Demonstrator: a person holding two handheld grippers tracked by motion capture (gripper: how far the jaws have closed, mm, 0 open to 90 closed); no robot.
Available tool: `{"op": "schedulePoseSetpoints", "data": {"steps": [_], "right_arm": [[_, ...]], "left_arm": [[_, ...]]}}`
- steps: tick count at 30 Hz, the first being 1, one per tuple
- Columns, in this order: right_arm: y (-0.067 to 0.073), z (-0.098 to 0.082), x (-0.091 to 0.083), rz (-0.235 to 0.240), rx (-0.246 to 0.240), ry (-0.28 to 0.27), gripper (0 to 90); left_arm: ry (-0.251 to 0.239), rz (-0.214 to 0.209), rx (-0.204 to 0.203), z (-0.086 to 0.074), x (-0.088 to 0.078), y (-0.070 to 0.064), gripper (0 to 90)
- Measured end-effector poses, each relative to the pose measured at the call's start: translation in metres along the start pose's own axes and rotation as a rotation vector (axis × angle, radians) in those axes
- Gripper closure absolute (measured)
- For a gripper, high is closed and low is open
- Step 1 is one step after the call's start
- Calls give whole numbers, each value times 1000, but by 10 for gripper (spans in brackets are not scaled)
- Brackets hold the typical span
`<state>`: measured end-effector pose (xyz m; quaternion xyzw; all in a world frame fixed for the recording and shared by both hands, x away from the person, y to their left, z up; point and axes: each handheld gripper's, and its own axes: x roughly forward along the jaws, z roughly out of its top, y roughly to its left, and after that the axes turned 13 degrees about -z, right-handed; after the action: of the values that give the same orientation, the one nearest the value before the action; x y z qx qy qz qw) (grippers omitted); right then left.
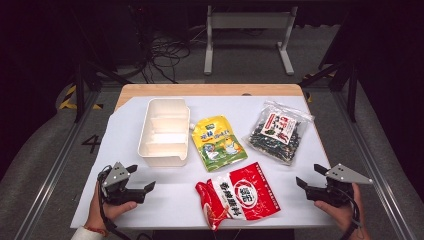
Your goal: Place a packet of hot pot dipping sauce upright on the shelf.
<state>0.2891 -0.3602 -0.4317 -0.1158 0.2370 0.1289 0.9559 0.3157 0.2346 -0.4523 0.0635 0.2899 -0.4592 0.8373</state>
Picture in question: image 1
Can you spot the clear bag of dried seaweed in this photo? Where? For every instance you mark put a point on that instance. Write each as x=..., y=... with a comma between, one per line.
x=278, y=133

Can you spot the aluminium floor rail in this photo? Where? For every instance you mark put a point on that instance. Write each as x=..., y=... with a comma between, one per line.
x=376, y=173
x=53, y=173

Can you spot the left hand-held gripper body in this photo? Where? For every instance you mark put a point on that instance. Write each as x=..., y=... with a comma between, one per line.
x=115, y=180

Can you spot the person's left hand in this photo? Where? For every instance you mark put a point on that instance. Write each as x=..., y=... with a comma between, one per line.
x=106, y=213

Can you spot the white divided storage box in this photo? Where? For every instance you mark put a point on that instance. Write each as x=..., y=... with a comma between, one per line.
x=165, y=133

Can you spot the white table mat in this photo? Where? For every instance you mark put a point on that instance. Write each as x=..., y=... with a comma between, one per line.
x=173, y=196

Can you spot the yellow green spout pouch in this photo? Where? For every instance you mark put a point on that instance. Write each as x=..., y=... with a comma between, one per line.
x=218, y=143

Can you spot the person's right hand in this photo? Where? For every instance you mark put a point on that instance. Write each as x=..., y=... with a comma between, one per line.
x=343, y=215

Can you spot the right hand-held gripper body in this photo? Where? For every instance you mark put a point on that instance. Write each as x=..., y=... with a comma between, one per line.
x=336, y=188

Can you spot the white metal stand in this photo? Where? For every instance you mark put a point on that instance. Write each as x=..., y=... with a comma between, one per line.
x=250, y=20

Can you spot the black metal stand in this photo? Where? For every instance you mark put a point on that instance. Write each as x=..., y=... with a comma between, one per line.
x=351, y=93
x=79, y=90

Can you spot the red white seasoning packet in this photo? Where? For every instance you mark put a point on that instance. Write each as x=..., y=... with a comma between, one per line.
x=240, y=196

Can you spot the yellow black hazard tape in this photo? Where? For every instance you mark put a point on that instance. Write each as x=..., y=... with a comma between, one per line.
x=68, y=96

